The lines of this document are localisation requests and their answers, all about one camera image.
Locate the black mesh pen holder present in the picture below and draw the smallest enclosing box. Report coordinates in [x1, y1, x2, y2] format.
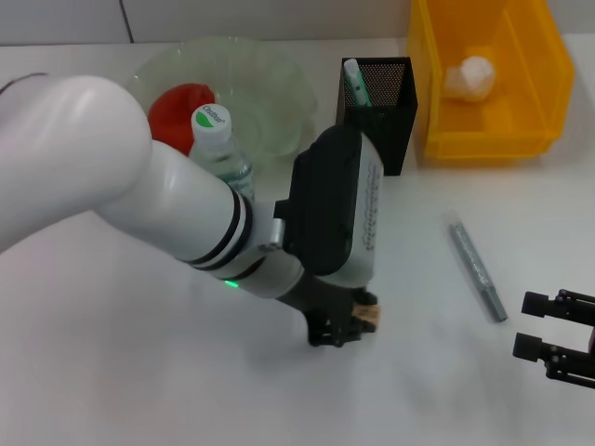
[334, 56, 418, 178]

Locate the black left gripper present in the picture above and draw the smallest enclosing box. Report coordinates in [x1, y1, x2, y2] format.
[278, 273, 377, 348]

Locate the green utility knife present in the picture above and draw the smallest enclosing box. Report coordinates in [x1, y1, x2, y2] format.
[343, 58, 373, 108]

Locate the white paper ball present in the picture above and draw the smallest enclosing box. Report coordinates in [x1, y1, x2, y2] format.
[444, 55, 496, 101]

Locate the green glass fruit plate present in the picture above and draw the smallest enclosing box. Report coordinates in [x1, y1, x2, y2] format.
[132, 37, 320, 162]

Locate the red-orange fruit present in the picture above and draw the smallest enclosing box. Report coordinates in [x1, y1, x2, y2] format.
[148, 83, 218, 154]

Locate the grey pen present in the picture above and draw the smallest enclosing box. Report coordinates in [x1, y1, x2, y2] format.
[448, 222, 509, 324]

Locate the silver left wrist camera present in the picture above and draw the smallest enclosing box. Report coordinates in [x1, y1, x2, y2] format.
[273, 124, 386, 289]

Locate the green label water bottle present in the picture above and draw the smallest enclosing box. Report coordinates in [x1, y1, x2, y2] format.
[188, 104, 256, 201]

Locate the yellow plastic bin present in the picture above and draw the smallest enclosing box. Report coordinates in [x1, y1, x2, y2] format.
[406, 0, 576, 162]

